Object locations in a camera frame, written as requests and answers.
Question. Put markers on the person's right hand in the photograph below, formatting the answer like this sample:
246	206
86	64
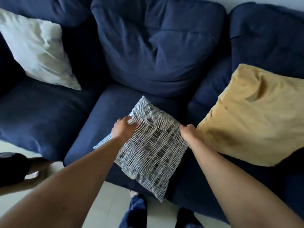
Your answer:
191	136

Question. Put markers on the person's left hand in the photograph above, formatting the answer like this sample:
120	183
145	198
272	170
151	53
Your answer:
122	130

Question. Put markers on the person's left thumb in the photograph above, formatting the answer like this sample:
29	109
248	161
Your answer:
133	126

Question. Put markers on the person's right thumb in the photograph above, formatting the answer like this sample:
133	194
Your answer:
183	128

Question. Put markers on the blue white patterned throw pillow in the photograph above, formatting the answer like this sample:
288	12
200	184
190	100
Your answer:
154	149

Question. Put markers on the person's left forearm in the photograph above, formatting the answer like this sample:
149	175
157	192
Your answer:
71	187

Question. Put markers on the person's right forearm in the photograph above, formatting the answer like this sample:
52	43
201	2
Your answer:
232	187

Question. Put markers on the dark blue sofa seat cushion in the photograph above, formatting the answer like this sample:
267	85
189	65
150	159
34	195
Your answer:
106	109
261	185
40	116

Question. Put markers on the dark blue fabric sofa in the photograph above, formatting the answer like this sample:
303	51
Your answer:
118	180

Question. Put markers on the mustard yellow throw pillow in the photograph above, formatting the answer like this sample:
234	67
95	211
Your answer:
256	116

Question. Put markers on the dark blue sofa back cushion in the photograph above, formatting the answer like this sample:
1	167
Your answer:
78	11
156	45
266	37

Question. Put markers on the person's left leg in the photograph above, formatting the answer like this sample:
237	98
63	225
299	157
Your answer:
135	213

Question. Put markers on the person's leg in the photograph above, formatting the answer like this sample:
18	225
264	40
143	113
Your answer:
35	173
187	219
135	213

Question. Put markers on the person's right leg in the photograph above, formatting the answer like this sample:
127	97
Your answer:
187	219

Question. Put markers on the black shorts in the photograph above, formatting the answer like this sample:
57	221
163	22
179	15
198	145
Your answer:
13	167

